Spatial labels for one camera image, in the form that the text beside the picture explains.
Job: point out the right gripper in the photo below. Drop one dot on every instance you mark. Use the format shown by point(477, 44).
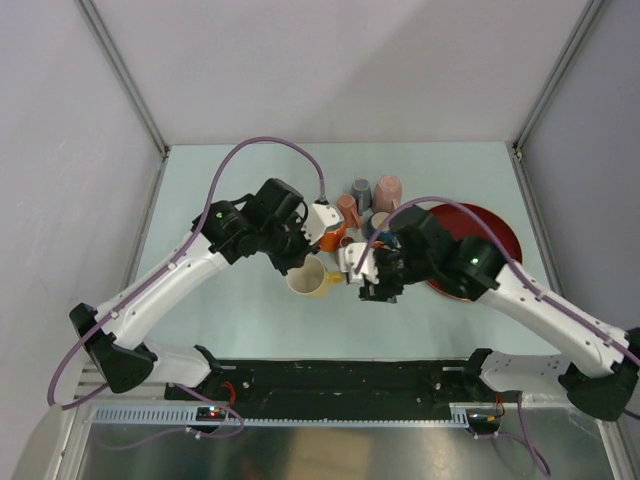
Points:
point(381, 291)

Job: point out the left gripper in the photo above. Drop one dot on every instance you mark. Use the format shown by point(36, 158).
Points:
point(304, 247)

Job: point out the large orange mug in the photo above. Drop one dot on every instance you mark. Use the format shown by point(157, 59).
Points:
point(330, 241)

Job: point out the yellow mug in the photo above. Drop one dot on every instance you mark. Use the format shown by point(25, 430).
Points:
point(313, 279)

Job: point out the pink mug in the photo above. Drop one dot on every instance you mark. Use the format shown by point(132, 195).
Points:
point(387, 195)

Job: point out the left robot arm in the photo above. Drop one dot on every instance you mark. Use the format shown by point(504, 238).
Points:
point(275, 221)

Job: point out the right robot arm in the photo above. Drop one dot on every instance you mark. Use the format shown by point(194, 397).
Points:
point(596, 366)

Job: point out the blue mug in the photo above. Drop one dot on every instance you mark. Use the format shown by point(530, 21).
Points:
point(374, 223)

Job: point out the salmon mug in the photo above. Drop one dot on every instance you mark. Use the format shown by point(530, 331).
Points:
point(348, 207)

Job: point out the grey purple mug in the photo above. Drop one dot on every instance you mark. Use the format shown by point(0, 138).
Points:
point(362, 193)

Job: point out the red round tray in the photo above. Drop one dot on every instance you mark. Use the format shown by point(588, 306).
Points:
point(461, 226)

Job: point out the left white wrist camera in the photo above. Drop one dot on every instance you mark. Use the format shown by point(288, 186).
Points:
point(322, 218)

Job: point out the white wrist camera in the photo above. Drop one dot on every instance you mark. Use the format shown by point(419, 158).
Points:
point(356, 261)
point(322, 218)

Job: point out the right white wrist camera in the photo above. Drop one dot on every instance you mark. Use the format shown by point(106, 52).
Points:
point(356, 261)

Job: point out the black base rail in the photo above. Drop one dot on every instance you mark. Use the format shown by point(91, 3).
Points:
point(340, 390)

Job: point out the white slotted cable duct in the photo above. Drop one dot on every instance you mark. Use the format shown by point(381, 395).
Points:
point(212, 416)

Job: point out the left aluminium frame post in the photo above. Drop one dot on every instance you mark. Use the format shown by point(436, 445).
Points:
point(115, 60)

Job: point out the aluminium frame post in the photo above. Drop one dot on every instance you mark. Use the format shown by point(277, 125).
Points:
point(586, 22)
point(115, 60)

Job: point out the right aluminium frame post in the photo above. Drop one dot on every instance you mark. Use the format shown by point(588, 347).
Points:
point(586, 22)

